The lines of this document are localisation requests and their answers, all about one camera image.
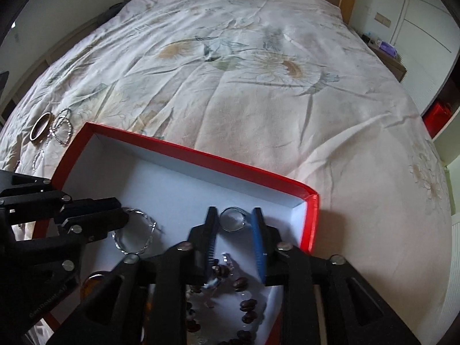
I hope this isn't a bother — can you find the small silver ring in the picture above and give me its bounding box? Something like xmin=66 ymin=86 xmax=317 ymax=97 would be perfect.
xmin=218 ymin=206 xmax=250 ymax=233

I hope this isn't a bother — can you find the twisted silver hoop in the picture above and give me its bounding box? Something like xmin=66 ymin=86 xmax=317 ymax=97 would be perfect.
xmin=112 ymin=207 xmax=157 ymax=256

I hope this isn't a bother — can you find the amber resin bangle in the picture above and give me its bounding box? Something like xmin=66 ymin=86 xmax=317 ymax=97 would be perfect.
xmin=80 ymin=271 xmax=108 ymax=301

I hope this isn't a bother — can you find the brown beaded bracelet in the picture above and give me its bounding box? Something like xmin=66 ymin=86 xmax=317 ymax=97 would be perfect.
xmin=185 ymin=252 xmax=261 ymax=345

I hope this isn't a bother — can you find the silver beaded necklace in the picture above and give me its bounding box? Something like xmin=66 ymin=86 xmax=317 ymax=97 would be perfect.
xmin=44 ymin=107 xmax=74 ymax=148

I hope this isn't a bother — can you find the dark brown bangle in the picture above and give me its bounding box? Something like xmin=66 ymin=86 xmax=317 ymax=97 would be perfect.
xmin=29 ymin=111 xmax=54 ymax=145

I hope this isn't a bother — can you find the red jewelry box tray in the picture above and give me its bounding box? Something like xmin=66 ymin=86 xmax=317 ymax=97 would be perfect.
xmin=51 ymin=123 xmax=320 ymax=344

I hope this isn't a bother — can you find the floral white bed duvet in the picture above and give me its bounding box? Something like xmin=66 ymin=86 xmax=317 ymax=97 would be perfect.
xmin=1 ymin=0 xmax=452 ymax=344

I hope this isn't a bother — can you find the dark bag beside bed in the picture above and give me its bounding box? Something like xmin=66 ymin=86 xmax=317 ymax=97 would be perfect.
xmin=102 ymin=2 xmax=126 ymax=20

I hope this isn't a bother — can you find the wooden nightstand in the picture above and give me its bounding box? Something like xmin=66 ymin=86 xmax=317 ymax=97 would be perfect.
xmin=360 ymin=34 xmax=407 ymax=83

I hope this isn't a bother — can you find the purple tissue box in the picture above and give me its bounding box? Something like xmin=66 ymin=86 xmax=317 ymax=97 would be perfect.
xmin=377 ymin=41 xmax=398 ymax=58

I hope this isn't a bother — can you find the white wardrobe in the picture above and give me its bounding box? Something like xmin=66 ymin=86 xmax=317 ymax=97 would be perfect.
xmin=394 ymin=0 xmax=459 ymax=114

